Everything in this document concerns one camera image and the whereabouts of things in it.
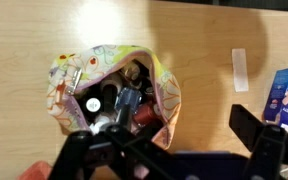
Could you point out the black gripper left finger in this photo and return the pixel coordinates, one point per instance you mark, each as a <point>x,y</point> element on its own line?
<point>114,146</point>

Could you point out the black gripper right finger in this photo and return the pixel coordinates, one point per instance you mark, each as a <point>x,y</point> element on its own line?
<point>268,144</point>

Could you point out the blue nail polish bottle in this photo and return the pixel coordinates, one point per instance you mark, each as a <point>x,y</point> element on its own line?
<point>128,96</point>

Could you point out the floral cosmetic pouch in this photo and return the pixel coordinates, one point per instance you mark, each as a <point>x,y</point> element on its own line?
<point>72,73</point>

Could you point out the red nail polish bottle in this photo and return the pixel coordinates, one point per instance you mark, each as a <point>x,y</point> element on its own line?
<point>145,114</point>

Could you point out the blue band-aid box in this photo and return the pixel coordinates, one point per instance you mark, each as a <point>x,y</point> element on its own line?
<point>276,108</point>

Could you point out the black bottle with white cap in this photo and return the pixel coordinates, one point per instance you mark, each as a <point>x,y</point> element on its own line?
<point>92,106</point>

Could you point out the black tall bottle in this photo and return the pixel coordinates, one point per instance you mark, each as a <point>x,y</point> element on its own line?
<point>109,92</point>

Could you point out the orange towel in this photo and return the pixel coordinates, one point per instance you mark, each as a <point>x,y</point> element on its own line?
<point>40,170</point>

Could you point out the single adhesive bandage strip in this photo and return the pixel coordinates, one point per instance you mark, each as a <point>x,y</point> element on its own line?
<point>240,75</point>

